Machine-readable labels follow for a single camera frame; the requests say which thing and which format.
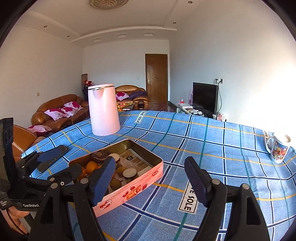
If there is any pink electric kettle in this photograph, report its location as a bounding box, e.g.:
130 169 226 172
88 84 120 136

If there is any brown leather sofa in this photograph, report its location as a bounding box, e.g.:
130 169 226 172
31 94 89 133

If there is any small brown longan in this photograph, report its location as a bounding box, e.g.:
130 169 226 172
116 166 127 177
109 178 122 191

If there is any brown leather armchair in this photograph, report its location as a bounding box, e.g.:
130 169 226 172
115 85 149 110

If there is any pink flowered cushion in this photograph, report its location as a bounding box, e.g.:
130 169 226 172
45 101 83 121

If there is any blue plaid tablecloth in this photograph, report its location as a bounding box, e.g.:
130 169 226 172
25 111 295 240

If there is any orange mandarin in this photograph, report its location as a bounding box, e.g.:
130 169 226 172
85 161 99 175
77 166 87 181

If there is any person left hand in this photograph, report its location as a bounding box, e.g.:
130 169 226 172
1 206 30 235

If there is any pink biscuit tin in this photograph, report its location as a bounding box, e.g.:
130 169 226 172
68 138 165 218

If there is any black television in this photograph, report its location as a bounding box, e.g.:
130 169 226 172
192 82 218 114

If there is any paper leaflet in tin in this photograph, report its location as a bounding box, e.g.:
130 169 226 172
119 149 153 176

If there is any white printed mug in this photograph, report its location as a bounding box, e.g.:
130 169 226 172
265 134 291 164

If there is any dark brown room door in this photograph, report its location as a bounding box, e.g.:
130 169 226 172
145 54 168 104

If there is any round ceiling lamp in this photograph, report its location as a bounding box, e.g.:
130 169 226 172
89 0 129 10

